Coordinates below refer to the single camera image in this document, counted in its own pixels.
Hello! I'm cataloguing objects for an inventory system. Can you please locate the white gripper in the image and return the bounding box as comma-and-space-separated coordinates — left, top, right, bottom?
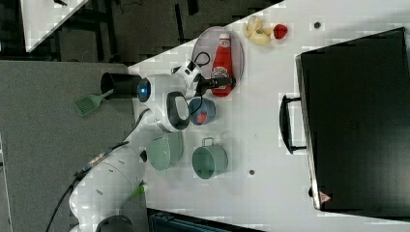
175, 60, 236, 94

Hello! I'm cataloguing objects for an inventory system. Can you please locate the red ketchup bottle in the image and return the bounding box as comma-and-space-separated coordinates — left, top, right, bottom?
211, 33, 233, 98

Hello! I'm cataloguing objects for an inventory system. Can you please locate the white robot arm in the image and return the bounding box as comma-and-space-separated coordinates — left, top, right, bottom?
69, 61, 236, 232

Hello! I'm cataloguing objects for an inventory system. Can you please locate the grey oval plate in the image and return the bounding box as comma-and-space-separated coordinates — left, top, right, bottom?
191, 27, 245, 98

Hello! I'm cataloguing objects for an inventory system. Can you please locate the blue bowl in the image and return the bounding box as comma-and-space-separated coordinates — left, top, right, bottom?
189, 98, 216, 126

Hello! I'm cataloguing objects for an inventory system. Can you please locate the red fruit in bowl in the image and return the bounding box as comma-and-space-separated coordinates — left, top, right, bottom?
196, 113, 207, 125

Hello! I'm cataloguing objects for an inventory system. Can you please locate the yellow banana toy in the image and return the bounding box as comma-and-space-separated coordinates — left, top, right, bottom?
243, 15, 274, 46

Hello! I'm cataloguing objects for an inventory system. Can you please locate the green metal mug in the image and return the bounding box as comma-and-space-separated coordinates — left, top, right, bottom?
191, 137, 228, 180

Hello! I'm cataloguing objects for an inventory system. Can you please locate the red apple toy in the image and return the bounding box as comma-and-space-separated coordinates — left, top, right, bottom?
274, 24, 288, 40

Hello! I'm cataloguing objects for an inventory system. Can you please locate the green perforated colander basket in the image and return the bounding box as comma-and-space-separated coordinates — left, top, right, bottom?
146, 131, 185, 171

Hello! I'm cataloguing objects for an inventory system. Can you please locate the black cylindrical utensil holder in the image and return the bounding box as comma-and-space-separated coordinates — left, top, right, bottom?
101, 72, 142, 100

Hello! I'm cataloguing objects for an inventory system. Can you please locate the green slotted spatula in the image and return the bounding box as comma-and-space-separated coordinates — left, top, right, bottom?
73, 90, 113, 117

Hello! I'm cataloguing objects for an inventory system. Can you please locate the black toaster oven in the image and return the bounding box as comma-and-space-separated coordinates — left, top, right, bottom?
295, 27, 410, 221

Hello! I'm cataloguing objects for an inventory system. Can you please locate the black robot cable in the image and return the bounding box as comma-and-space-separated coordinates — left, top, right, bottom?
44, 109, 151, 232

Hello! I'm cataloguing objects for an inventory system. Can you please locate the bright green utensil handle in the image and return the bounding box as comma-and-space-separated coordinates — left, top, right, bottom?
130, 185, 146, 199

